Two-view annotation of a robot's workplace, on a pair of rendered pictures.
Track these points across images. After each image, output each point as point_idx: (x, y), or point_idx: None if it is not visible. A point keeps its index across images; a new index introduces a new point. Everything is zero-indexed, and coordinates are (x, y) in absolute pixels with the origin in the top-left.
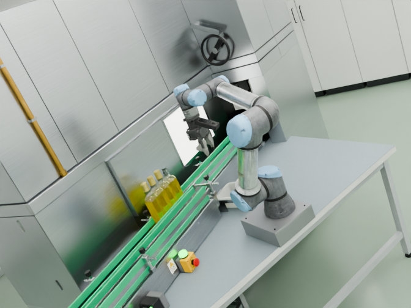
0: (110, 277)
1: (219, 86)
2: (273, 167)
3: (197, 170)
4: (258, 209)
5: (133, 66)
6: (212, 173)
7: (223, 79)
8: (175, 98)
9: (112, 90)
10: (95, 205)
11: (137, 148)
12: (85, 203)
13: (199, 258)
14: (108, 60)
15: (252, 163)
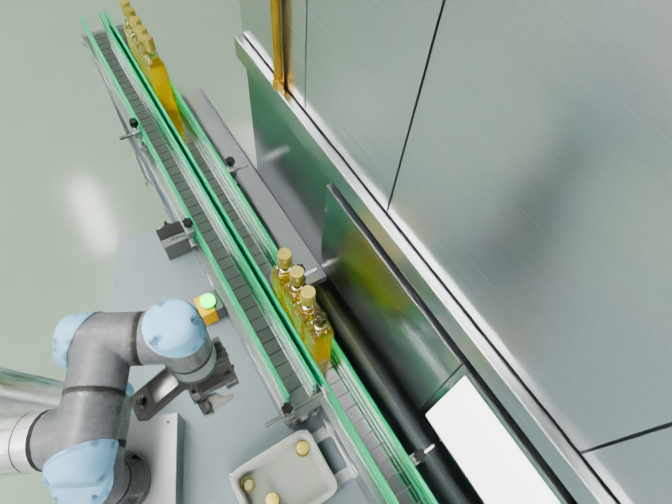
0: (206, 186)
1: (24, 419)
2: (68, 496)
3: (389, 434)
4: (167, 457)
5: (568, 270)
6: (368, 466)
7: (44, 463)
8: (559, 468)
9: (442, 173)
10: (298, 170)
11: (374, 264)
12: (290, 148)
13: (218, 332)
14: (512, 128)
15: None
